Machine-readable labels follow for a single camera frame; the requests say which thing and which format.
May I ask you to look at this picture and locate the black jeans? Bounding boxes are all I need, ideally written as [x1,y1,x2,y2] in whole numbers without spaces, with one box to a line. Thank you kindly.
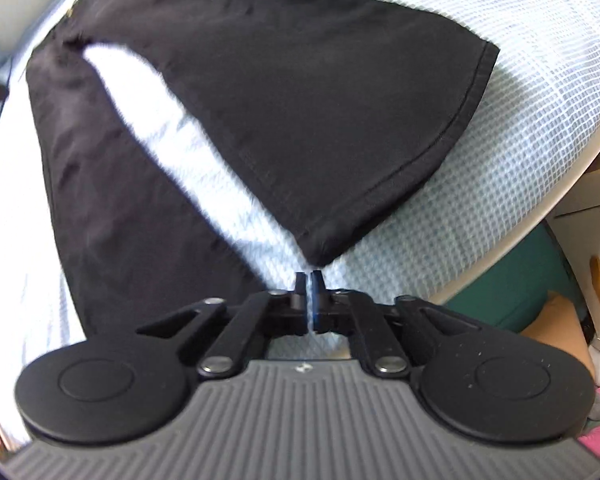
[26,0,498,336]

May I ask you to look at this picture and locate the green storage box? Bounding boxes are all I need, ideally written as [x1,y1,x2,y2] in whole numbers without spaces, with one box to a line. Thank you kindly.
[444,222,586,332]

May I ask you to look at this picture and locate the cardboard box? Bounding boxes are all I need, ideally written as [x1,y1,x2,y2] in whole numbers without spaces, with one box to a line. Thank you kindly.
[520,292,595,377]

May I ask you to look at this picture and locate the white cabinet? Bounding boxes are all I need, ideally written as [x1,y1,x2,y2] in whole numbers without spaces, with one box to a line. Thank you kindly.
[550,154,600,350]

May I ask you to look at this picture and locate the blue checkered bed sheet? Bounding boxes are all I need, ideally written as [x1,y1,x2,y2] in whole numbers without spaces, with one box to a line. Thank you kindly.
[0,0,600,449]

